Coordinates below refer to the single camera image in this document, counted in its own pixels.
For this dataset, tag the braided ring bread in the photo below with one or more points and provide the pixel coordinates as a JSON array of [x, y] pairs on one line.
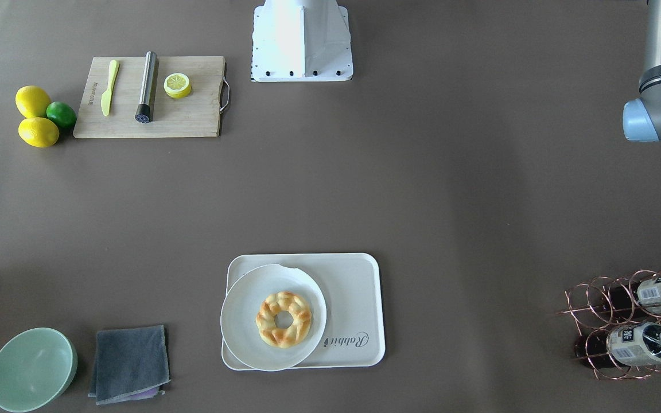
[[284, 319]]

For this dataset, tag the dark tea bottle white cap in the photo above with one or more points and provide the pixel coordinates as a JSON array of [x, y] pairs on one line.
[[642, 299]]

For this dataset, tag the cream serving tray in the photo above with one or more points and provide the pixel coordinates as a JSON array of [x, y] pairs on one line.
[[350, 282]]

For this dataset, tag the white round plate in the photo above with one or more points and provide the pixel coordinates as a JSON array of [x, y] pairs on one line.
[[242, 304]]

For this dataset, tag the yellow plastic knife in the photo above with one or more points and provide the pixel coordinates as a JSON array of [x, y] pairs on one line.
[[106, 99]]

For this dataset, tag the steel muddler bar tool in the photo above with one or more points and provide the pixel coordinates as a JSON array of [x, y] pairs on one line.
[[144, 112]]

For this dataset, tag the yellow lemon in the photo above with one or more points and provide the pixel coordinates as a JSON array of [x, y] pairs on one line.
[[39, 132], [32, 101]]

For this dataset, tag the half lemon slice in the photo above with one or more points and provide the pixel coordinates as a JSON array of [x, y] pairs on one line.
[[177, 85]]

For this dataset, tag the green ceramic bowl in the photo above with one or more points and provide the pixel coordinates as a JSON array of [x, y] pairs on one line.
[[36, 367]]

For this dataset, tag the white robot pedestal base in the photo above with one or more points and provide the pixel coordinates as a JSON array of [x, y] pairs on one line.
[[301, 41]]

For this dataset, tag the green lime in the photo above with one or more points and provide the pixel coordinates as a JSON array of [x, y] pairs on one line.
[[62, 114]]

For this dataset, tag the wooden cutting board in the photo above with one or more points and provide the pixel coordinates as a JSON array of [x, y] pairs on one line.
[[195, 116]]

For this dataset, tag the tea bottle in rack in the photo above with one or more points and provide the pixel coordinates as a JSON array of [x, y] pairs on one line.
[[621, 347]]

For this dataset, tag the grey folded cloth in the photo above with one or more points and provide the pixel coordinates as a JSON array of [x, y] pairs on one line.
[[130, 364]]

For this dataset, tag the copper wire bottle rack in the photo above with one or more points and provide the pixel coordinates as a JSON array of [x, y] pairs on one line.
[[599, 305]]

